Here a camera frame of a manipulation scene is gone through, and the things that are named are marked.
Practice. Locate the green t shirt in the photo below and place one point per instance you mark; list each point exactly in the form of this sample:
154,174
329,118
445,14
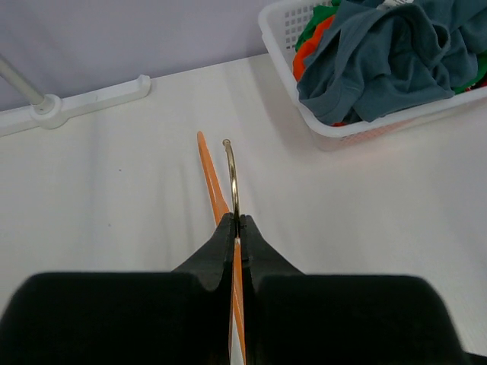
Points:
479,80

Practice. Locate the blue grey t shirt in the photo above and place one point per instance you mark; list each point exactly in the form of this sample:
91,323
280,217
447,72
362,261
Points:
380,57

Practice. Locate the white plastic basket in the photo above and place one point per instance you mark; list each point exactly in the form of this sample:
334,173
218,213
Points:
282,22

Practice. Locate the orange t shirt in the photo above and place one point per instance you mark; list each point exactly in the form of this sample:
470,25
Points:
315,30

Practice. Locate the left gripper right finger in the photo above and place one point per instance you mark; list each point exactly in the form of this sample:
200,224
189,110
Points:
295,318

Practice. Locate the white metal clothes rack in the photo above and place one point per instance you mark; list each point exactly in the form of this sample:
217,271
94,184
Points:
48,111

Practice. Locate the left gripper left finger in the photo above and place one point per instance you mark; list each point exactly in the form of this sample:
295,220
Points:
181,316

